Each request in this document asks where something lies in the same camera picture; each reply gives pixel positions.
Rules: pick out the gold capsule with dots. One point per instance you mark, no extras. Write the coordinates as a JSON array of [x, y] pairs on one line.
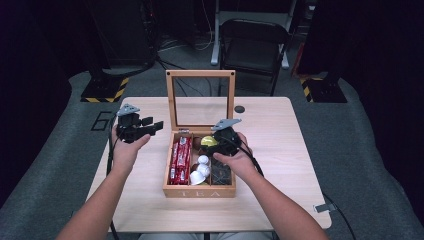
[[208, 141]]

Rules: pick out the red packet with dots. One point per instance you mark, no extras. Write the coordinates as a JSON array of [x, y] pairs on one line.
[[185, 156], [174, 166]]

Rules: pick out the black cabinet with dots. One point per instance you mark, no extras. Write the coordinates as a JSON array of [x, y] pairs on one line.
[[123, 33]]

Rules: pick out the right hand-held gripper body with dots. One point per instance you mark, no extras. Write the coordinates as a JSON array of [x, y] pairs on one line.
[[228, 141]]

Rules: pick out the black table grommet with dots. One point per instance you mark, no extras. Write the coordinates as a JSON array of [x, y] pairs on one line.
[[239, 109]]

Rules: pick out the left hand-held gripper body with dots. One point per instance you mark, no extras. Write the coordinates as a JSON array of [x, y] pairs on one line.
[[128, 128]]

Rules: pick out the black folding chair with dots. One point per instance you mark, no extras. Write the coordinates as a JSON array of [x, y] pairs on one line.
[[253, 50]]

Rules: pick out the white desk frame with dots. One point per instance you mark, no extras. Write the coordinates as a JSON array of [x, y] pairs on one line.
[[215, 40]]

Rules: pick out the wooden tea box glass lid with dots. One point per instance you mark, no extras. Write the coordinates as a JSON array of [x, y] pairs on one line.
[[200, 191]]

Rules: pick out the white capsule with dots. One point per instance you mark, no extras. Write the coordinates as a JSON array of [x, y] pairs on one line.
[[203, 160], [197, 178], [204, 170]]

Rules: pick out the person's left hand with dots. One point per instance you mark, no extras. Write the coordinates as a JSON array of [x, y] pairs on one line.
[[125, 155]]

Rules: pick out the person's right hand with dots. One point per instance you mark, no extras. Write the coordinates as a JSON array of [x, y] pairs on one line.
[[241, 163]]

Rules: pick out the grey tape strip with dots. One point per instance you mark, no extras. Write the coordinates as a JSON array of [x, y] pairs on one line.
[[325, 208]]

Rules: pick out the striped black stand base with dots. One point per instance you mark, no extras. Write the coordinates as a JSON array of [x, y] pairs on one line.
[[325, 91], [103, 90]]

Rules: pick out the brown capsule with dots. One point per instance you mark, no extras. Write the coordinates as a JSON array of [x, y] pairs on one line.
[[197, 143]]

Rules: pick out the dark tea bags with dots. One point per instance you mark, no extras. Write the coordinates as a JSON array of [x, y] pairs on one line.
[[220, 174]]

